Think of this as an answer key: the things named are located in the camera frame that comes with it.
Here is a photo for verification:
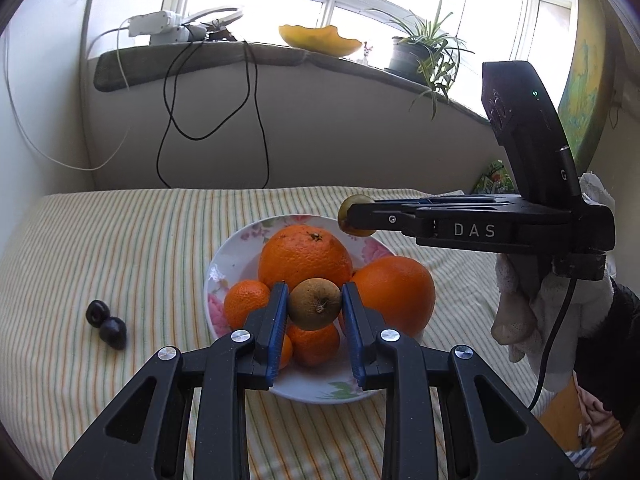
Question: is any white floral plate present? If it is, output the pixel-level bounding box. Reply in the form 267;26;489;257
204;214;428;404

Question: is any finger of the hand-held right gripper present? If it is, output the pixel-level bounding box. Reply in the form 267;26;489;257
372;195;517;206
345;202;437;239

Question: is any white cable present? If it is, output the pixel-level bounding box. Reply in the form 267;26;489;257
2;24;135;172

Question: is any green printed packet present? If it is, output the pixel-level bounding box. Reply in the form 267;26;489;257
472;160;516;195

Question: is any white power adapter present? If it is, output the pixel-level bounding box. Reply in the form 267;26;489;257
150;24;207;45

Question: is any large smooth orange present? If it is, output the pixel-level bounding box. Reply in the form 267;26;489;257
350;256;436;339

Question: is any orange cloth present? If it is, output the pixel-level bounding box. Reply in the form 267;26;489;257
537;375;628;463

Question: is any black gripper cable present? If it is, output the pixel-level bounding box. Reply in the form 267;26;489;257
527;277;577;411

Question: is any yellow bowl on sill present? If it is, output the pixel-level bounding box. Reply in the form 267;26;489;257
278;24;363;59

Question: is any potted spider plant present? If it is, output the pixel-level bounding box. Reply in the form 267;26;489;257
367;0;476;121

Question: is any person's right forearm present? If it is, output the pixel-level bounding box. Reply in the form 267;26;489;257
572;280;640;433

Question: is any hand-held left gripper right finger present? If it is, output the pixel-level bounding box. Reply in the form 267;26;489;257
340;281;581;480

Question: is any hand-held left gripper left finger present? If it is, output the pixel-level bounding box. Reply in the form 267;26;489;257
52;281;291;480

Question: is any grey windowsill cushion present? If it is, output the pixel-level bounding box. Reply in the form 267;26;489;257
94;40;493;125

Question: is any person's right hand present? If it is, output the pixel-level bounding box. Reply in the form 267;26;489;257
490;254;616;393

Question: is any brown round fruit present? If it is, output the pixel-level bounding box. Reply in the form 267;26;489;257
288;277;343;331
337;194;374;238

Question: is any striped cloth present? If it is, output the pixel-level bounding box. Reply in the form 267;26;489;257
0;187;558;480

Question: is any large orange with stem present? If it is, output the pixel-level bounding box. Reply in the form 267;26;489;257
258;225;354;293

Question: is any white ring lamp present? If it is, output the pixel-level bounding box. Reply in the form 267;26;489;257
186;6;246;29

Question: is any wall poster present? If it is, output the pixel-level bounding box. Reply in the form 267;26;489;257
557;0;622;167

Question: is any dark purple plum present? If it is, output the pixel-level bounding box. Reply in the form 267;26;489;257
86;300;111;329
99;316;128;351

